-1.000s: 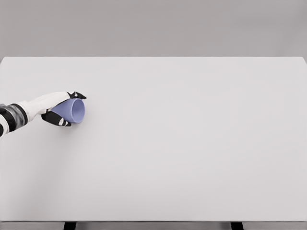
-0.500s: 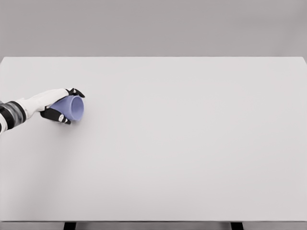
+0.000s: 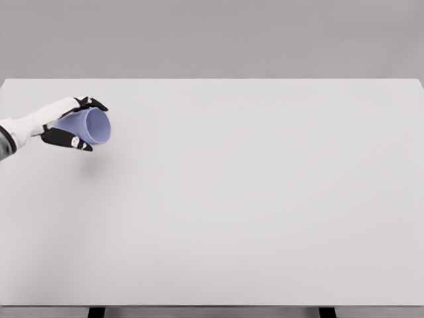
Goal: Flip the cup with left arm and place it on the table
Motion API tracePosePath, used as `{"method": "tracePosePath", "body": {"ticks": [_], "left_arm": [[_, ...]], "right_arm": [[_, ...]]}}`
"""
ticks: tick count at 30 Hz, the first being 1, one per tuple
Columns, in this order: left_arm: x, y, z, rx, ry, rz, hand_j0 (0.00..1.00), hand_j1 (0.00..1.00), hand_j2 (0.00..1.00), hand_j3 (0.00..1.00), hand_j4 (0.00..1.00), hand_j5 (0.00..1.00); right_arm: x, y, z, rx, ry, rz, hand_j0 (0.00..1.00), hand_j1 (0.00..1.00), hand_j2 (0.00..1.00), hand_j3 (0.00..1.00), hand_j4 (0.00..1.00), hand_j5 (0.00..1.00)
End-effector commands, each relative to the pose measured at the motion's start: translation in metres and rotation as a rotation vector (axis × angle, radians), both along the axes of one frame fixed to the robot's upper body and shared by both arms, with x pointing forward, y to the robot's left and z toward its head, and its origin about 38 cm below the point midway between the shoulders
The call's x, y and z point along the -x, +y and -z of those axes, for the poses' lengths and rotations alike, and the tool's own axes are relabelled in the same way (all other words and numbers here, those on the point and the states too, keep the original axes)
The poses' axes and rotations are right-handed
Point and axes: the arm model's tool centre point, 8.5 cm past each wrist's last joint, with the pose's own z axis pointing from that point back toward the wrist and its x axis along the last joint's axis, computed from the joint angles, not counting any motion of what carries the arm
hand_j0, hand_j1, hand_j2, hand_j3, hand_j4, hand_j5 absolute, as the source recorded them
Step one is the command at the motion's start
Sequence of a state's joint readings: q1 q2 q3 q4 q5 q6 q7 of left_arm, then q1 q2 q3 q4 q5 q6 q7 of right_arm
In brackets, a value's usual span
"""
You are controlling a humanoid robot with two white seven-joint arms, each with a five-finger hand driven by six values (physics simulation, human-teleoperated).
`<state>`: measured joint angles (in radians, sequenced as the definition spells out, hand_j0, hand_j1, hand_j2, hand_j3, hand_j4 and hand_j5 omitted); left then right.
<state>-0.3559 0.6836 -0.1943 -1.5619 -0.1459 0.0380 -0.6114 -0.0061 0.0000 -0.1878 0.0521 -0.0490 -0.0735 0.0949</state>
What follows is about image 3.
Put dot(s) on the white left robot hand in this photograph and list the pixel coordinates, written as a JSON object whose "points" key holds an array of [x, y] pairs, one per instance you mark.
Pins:
{"points": [[54, 110]]}

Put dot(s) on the lavender plastic cup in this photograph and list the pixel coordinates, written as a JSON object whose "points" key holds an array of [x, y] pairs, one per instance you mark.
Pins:
{"points": [[96, 127]]}

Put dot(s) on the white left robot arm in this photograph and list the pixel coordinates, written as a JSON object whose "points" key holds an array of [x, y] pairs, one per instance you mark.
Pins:
{"points": [[18, 129]]}

